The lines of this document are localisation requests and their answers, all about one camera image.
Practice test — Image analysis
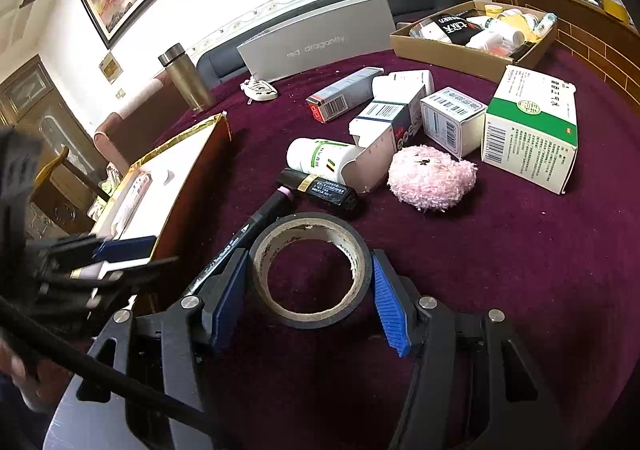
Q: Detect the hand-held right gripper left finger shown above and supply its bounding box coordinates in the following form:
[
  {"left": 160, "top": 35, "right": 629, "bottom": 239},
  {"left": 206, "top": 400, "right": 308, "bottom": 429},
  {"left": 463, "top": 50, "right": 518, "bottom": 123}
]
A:
[{"left": 75, "top": 247, "right": 251, "bottom": 450}]

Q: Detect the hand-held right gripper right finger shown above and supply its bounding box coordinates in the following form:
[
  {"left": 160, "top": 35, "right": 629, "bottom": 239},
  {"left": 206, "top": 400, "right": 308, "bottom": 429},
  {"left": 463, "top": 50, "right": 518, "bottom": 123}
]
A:
[{"left": 370, "top": 249, "right": 562, "bottom": 450}]

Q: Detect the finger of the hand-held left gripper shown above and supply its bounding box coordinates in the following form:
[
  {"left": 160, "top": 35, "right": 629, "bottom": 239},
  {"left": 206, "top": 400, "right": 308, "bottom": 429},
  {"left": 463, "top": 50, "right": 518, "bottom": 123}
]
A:
[
  {"left": 46, "top": 234, "right": 159, "bottom": 264},
  {"left": 49, "top": 256, "right": 180, "bottom": 309}
]

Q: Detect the gold rimmed white box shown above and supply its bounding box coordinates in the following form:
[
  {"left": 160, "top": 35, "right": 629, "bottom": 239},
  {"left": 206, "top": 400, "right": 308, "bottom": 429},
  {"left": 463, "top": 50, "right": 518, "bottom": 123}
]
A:
[{"left": 92, "top": 111, "right": 234, "bottom": 317}]

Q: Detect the black marker pen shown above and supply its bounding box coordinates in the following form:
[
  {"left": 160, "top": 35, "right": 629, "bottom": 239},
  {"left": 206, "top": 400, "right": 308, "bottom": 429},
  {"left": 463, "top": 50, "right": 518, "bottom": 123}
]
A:
[{"left": 182, "top": 185, "right": 297, "bottom": 298}]

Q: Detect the black tape roll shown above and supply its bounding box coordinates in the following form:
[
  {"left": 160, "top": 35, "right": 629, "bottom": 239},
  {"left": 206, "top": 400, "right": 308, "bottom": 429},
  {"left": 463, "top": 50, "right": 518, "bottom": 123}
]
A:
[{"left": 248, "top": 212, "right": 374, "bottom": 330}]

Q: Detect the black gold lipstick tube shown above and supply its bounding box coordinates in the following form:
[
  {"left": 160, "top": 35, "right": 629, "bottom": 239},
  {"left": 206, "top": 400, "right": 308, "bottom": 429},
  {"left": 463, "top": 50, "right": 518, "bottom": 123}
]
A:
[{"left": 277, "top": 168, "right": 359, "bottom": 211}]

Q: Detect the pink plush puff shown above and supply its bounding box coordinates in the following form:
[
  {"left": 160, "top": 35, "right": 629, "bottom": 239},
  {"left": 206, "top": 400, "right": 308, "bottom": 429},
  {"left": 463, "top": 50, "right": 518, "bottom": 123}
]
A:
[{"left": 387, "top": 144, "right": 479, "bottom": 214}]

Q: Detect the white grey fern medicine box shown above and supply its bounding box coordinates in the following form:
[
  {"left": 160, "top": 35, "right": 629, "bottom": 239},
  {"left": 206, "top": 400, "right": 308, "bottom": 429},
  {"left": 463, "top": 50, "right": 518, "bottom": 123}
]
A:
[{"left": 345, "top": 77, "right": 428, "bottom": 194}]

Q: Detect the red grey medicine box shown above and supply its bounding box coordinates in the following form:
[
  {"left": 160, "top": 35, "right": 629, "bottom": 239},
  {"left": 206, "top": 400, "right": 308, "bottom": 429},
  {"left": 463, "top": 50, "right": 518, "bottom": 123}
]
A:
[{"left": 305, "top": 66, "right": 385, "bottom": 124}]

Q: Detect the person's left hand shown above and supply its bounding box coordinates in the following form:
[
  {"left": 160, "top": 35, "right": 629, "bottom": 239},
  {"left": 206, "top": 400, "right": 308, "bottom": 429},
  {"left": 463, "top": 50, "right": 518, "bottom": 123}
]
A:
[{"left": 0, "top": 342, "right": 67, "bottom": 414}]

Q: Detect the white blue ointment box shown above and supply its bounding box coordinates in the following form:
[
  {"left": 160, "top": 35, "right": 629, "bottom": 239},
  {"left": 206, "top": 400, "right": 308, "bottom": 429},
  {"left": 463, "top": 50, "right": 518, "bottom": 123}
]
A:
[{"left": 112, "top": 171, "right": 153, "bottom": 234}]

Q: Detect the wooden chair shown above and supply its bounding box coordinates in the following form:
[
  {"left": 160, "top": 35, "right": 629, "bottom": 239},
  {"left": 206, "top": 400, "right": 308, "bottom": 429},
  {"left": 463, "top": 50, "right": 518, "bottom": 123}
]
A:
[{"left": 30, "top": 145, "right": 109, "bottom": 217}]

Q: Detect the wooden door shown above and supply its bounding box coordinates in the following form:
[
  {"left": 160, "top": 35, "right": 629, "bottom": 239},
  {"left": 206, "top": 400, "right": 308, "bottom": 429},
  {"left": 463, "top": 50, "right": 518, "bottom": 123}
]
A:
[{"left": 0, "top": 55, "right": 97, "bottom": 242}]

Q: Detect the brown white armchair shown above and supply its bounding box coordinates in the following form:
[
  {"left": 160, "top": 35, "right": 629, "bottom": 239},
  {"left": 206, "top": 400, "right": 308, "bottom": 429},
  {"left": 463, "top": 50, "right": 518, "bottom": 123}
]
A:
[{"left": 94, "top": 77, "right": 182, "bottom": 172}]

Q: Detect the white green label medicine bottle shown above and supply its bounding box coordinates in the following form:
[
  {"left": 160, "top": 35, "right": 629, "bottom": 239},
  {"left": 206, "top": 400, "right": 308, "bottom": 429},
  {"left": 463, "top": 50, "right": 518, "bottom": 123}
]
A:
[{"left": 286, "top": 136, "right": 363, "bottom": 186}]

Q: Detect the gold thermos flask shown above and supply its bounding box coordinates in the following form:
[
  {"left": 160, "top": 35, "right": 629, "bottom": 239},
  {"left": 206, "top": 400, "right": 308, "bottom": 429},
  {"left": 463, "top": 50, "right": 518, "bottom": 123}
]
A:
[{"left": 158, "top": 43, "right": 217, "bottom": 114}]

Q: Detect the small white barcode box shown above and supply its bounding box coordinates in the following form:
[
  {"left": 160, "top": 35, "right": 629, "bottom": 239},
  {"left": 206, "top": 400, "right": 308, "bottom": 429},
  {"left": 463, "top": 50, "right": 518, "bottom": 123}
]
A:
[{"left": 420, "top": 86, "right": 489, "bottom": 159}]

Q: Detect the white car key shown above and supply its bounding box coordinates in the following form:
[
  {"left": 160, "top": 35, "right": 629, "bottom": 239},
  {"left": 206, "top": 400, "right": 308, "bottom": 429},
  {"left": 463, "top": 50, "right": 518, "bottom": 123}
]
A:
[{"left": 240, "top": 78, "right": 279, "bottom": 105}]

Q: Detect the green white medicine box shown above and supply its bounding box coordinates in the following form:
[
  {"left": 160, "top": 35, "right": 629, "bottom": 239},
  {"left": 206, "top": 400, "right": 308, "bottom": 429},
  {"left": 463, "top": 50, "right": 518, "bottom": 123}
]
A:
[{"left": 481, "top": 64, "right": 580, "bottom": 195}]

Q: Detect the cardboard box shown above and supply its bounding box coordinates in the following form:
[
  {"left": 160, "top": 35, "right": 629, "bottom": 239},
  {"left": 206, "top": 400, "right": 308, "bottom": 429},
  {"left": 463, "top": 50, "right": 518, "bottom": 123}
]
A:
[{"left": 389, "top": 0, "right": 560, "bottom": 84}]

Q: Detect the long silver box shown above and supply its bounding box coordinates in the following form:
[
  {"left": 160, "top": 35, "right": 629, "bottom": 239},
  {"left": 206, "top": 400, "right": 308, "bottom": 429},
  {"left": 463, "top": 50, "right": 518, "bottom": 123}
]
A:
[{"left": 236, "top": 0, "right": 397, "bottom": 84}]

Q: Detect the black printed packet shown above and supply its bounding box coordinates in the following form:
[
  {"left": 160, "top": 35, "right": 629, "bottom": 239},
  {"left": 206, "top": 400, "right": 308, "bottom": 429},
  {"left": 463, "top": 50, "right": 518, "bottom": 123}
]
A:
[{"left": 434, "top": 12, "right": 482, "bottom": 47}]

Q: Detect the pile of white medicine bottles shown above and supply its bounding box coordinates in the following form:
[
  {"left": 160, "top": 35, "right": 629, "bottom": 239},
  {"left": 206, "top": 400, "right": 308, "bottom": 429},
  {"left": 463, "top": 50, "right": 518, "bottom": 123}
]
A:
[{"left": 410, "top": 4, "right": 558, "bottom": 57}]

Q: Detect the wooden shelf cabinet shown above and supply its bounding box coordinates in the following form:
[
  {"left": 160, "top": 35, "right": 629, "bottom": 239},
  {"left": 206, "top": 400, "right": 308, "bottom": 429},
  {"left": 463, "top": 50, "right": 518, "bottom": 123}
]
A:
[{"left": 472, "top": 0, "right": 640, "bottom": 97}]

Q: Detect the black cable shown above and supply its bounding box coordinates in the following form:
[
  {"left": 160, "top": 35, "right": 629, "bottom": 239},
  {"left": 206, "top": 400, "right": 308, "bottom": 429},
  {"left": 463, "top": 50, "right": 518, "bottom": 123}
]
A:
[{"left": 0, "top": 297, "right": 218, "bottom": 438}]

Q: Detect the gold wall plaque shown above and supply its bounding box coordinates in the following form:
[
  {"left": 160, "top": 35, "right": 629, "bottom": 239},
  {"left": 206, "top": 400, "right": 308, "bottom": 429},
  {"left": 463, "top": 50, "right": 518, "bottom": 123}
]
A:
[{"left": 97, "top": 51, "right": 124, "bottom": 81}]

